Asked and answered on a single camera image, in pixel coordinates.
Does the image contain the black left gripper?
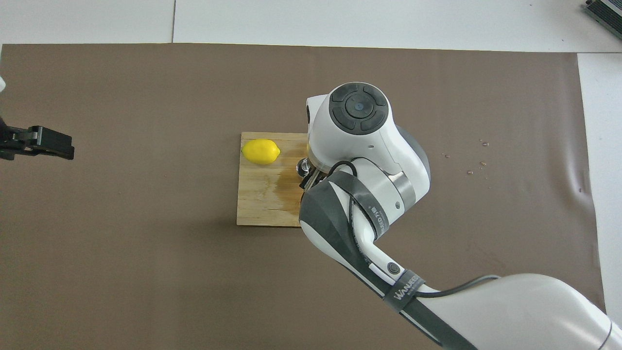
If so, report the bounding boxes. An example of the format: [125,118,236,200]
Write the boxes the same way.
[0,114,75,162]

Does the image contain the wooden cutting board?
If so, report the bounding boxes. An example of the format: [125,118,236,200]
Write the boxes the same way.
[236,132,311,228]

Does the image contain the yellow lemon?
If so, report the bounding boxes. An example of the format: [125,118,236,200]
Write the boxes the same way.
[242,139,281,165]

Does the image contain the grey ribbed device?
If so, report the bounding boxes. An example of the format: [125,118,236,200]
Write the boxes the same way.
[585,0,622,26]

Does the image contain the brown table mat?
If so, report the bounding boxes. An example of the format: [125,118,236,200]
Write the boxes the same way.
[0,43,612,350]

